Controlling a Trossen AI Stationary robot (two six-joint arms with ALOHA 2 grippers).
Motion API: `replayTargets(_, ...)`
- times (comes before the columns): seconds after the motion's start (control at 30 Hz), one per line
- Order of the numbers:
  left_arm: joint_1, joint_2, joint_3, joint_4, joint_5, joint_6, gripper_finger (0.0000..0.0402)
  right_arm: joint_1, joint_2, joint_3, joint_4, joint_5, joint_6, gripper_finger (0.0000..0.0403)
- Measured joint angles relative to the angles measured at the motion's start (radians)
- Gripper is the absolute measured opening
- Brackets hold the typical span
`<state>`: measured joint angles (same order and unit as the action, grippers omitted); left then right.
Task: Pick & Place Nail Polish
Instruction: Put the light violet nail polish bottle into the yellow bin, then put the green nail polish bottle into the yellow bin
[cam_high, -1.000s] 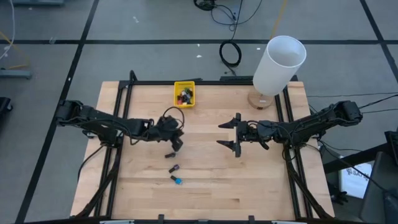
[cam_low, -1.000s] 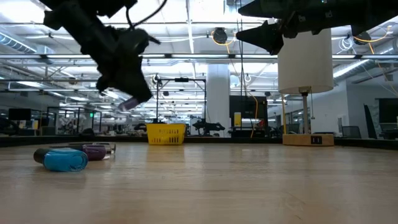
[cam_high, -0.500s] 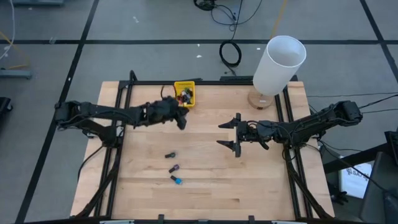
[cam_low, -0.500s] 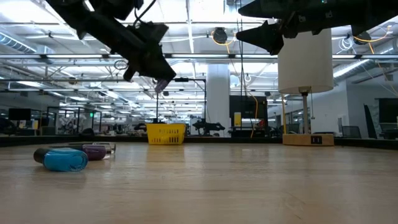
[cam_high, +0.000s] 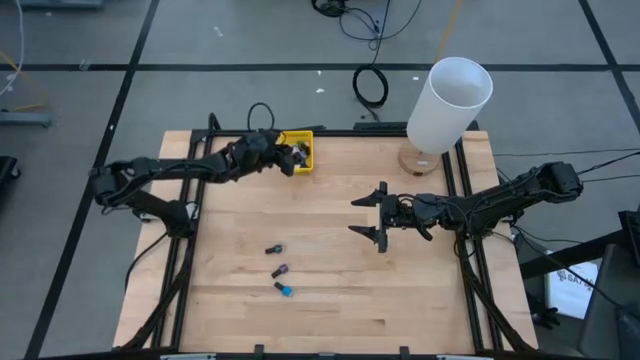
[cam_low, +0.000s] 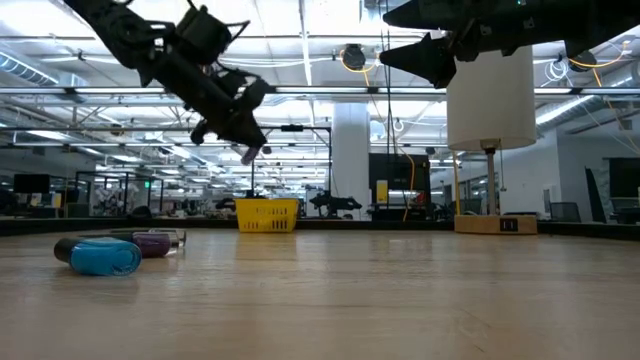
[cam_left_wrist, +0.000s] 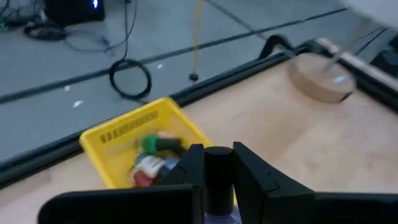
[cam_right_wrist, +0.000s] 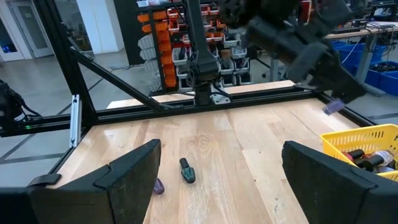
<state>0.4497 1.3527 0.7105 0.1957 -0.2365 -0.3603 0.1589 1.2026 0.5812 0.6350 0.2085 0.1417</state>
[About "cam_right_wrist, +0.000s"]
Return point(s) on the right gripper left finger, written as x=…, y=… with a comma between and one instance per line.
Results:
x=118, y=193

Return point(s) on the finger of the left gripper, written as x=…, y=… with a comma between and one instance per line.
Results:
x=342, y=84
x=308, y=63

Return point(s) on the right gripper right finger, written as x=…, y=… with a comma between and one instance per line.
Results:
x=335, y=193

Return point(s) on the lavender nail polish bottle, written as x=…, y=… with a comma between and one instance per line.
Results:
x=334, y=106

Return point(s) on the purple nail polish bottle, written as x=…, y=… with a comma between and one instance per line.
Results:
x=159, y=187

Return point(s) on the red nail polish bottle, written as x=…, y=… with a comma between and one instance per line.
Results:
x=357, y=153

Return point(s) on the white nail polish bottle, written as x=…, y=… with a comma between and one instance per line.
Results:
x=385, y=157

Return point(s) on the turquoise nail polish bottle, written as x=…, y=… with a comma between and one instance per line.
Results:
x=187, y=172

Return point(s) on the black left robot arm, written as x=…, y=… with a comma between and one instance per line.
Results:
x=202, y=62

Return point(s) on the blue plastic bin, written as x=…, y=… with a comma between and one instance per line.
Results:
x=387, y=81
x=351, y=57

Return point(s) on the wooden desk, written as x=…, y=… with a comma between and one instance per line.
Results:
x=357, y=32

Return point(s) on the yellow plastic basket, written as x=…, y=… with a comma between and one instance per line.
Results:
x=357, y=138

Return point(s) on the orange bin parts shelf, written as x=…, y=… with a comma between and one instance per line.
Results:
x=168, y=40

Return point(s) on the silver frame bracket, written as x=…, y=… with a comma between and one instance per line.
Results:
x=75, y=121

